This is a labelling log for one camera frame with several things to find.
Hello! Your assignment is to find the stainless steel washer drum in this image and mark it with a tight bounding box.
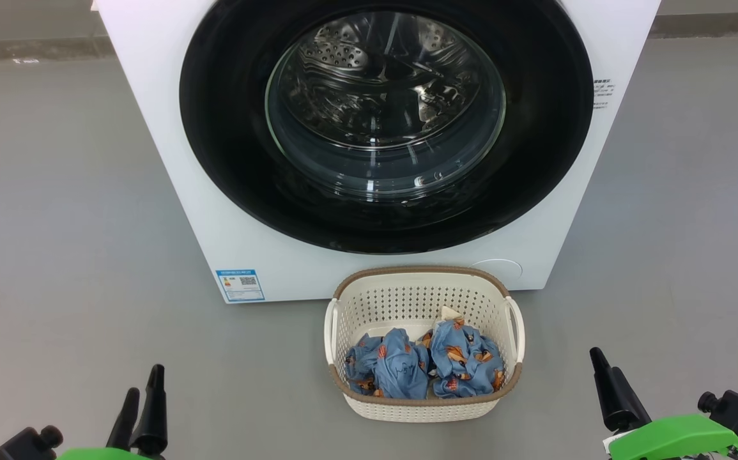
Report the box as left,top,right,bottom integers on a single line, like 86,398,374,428
266,10,507,199

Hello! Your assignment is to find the blue cartoon print garment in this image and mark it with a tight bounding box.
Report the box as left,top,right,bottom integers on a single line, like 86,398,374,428
344,328,432,401
419,307,507,399

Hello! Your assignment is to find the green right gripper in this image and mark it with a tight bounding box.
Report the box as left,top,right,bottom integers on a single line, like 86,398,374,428
589,347,738,460

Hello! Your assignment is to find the white washing machine body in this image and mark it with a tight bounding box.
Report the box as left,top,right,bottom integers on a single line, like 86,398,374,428
91,0,662,305

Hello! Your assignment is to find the round white filter cover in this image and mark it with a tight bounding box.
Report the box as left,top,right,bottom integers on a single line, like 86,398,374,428
469,258,524,285

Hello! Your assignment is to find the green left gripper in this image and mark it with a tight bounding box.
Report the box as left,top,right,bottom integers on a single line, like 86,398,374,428
56,364,169,460

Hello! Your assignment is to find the blue energy label sticker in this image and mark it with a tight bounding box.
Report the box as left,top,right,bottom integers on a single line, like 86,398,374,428
215,268,266,303

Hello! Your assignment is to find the cream perforated laundry basket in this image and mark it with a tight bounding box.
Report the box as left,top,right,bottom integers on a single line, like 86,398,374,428
323,265,527,424

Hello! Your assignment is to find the black round washer door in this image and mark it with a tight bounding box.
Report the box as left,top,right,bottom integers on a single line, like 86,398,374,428
179,0,595,255

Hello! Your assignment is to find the printed text warning sticker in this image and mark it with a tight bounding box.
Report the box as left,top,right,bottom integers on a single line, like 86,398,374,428
592,78,615,111

